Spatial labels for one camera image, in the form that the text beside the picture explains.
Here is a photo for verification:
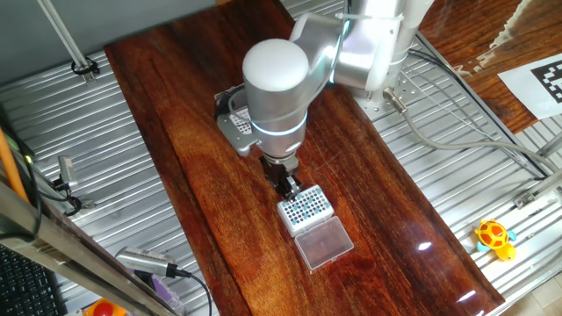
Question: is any black camera cable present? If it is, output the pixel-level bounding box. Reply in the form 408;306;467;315
169;262;214;316

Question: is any yellow orange turtle toy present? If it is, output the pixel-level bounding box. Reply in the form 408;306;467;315
474;218;518;262

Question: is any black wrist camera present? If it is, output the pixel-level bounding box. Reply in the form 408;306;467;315
213;83;247;120

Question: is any aluminium profile bracket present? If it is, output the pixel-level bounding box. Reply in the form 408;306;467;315
513;169;562;210

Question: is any black hanging cable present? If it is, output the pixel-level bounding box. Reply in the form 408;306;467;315
0;155;43;241

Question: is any glossy wooden board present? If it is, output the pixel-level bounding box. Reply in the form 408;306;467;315
104;0;506;316

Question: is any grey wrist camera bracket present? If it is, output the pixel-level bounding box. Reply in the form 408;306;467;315
216;112;261;158

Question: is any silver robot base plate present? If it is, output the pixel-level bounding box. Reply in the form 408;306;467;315
350;52;422;122

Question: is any white hinged pipette tip box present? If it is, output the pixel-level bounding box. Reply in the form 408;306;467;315
226;87;255;136
276;183;356;272

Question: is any black keyboard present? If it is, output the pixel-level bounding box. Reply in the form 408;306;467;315
0;243;69;316

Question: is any purple pipette tip box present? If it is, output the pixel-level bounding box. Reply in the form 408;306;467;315
148;274;185;315

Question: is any orange pole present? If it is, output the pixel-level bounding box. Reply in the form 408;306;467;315
0;126;30;203

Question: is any aluminium profile bar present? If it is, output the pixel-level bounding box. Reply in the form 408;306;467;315
536;131;562;158

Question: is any white paper marker sheet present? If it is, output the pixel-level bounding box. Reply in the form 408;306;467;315
497;52;562;120

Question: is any aluminium rod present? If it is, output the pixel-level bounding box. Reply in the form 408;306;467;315
35;0;96;84

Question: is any grey cable with metal connector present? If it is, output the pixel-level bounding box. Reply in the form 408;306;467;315
382;86;562;175

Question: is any black rod clamp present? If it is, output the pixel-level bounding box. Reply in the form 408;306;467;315
70;55;101;76

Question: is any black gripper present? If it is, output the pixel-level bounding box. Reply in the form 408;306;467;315
259;155;305;201

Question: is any aluminium frame beam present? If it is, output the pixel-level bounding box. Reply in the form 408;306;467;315
0;179;185;316

